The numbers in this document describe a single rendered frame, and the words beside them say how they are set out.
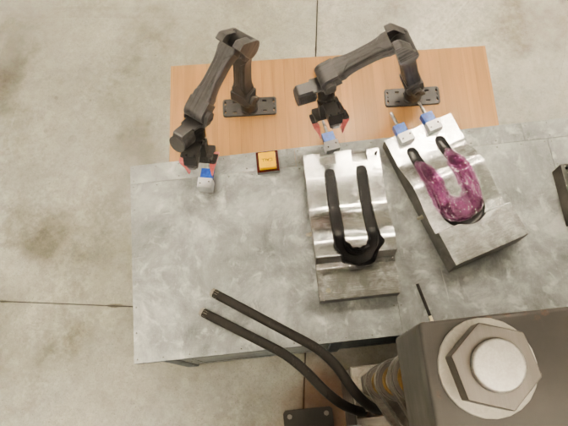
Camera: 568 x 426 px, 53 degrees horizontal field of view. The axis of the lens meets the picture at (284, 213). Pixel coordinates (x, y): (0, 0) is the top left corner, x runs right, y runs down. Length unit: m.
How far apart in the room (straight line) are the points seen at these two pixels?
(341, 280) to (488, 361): 1.24
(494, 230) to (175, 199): 1.08
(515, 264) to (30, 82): 2.63
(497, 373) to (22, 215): 2.76
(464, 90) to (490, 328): 1.64
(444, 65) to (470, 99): 0.17
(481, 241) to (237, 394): 1.35
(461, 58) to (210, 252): 1.18
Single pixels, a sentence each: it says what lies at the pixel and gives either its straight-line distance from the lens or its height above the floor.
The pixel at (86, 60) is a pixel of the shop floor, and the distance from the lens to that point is 3.44.
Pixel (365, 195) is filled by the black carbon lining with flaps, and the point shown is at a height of 0.88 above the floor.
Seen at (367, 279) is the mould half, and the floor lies 0.86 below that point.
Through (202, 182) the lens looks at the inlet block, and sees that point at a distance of 2.01.
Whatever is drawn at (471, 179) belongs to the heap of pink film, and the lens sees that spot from 2.00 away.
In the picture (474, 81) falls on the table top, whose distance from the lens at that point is 2.29.
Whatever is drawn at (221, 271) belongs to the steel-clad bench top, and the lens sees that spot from 1.97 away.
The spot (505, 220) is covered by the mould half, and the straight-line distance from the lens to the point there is 1.98.
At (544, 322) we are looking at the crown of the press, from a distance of 0.76.
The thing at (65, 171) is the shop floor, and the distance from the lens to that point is 3.18.
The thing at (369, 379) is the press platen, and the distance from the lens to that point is 1.67.
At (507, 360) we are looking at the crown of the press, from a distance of 0.69.
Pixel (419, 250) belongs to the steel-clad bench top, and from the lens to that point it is 2.00.
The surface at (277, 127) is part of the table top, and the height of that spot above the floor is 0.80.
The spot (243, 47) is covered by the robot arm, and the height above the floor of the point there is 1.24.
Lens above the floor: 2.71
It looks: 72 degrees down
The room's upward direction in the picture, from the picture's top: 8 degrees counter-clockwise
